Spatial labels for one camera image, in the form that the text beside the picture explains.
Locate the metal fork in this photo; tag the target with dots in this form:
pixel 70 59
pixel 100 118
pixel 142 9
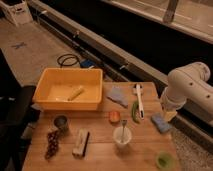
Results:
pixel 124 123

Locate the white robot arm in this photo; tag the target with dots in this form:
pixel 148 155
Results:
pixel 188 82

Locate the green plastic cup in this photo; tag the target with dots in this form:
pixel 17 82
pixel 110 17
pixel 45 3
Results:
pixel 164 161

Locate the light blue cloth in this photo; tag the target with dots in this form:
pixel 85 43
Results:
pixel 116 95

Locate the yellow corn cob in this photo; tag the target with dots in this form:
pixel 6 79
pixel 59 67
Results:
pixel 76 93

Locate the blue object on floor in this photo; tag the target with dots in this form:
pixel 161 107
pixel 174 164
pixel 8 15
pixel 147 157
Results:
pixel 87 64

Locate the white dish brush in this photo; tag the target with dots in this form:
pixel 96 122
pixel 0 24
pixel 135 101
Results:
pixel 137 89

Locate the green pea pod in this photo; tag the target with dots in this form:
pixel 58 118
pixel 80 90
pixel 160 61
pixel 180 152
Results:
pixel 133 112

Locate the yellow plastic bin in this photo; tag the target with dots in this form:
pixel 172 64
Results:
pixel 57 84

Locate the metal tin can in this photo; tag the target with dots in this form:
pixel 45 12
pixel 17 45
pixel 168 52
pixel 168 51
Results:
pixel 61 122

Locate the blue yellow sponge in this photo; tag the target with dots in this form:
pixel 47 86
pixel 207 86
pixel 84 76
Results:
pixel 161 125

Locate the wooden whiteboard eraser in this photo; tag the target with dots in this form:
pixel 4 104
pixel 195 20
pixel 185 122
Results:
pixel 79 149

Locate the purple grape bunch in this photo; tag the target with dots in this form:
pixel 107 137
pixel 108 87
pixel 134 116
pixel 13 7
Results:
pixel 53 144

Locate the black chair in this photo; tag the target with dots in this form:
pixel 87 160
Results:
pixel 15 103

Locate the white storage crate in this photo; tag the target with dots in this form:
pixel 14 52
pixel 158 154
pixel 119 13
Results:
pixel 17 14

